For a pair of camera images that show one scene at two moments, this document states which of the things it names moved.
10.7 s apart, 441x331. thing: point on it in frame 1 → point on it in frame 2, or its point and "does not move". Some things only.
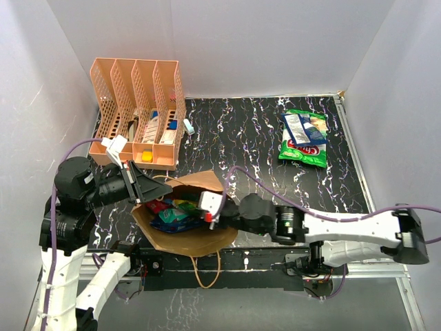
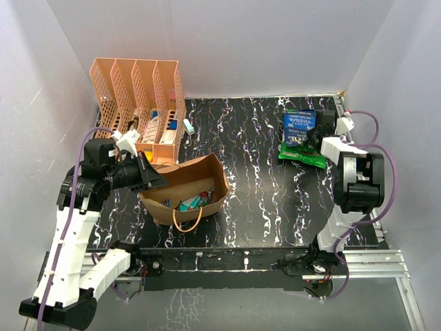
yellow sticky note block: x=147 y=155 does not move
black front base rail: x=241 y=267 does not move
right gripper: x=220 y=221 → x=311 y=133
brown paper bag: x=197 y=243 → x=196 y=187
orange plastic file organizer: x=142 y=103 does not move
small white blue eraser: x=189 y=127 does not move
